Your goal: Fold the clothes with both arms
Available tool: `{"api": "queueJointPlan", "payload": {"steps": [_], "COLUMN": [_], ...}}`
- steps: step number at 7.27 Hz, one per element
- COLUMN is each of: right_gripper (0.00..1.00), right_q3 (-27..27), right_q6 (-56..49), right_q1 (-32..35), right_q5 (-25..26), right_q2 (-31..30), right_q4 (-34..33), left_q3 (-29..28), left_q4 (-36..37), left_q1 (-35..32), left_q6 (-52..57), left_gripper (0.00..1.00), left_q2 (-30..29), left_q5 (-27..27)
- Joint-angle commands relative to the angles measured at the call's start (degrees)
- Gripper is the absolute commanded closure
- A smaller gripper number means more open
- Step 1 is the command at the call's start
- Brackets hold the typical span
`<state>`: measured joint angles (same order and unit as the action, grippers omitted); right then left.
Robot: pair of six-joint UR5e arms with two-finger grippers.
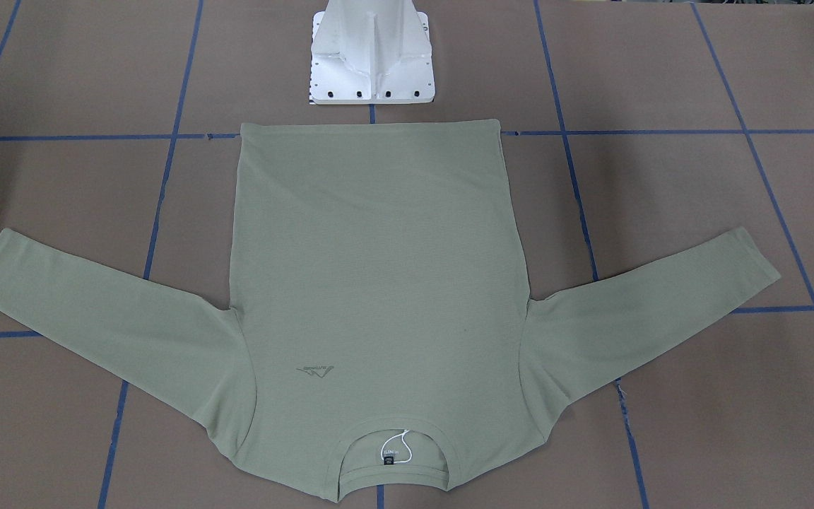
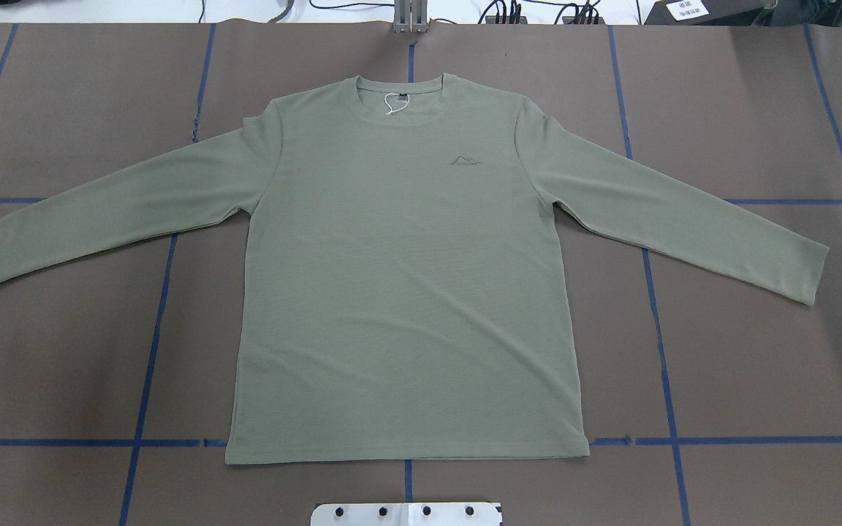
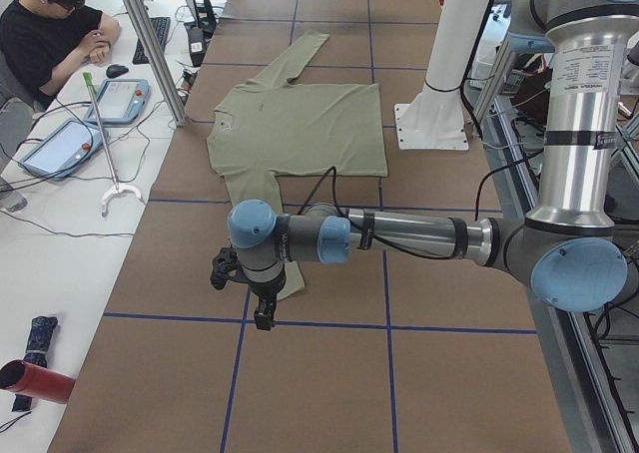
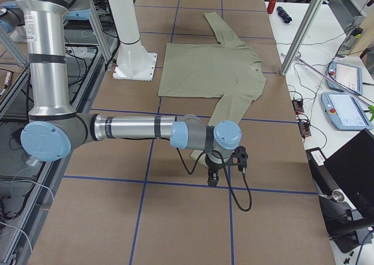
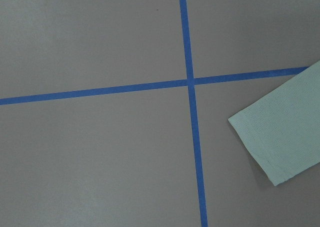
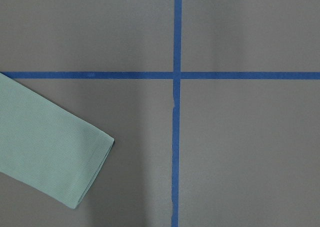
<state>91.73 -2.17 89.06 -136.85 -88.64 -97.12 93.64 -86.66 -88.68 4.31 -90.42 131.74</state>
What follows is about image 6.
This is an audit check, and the olive green long-sleeve shirt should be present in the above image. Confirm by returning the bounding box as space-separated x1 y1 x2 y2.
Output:
0 75 114 209

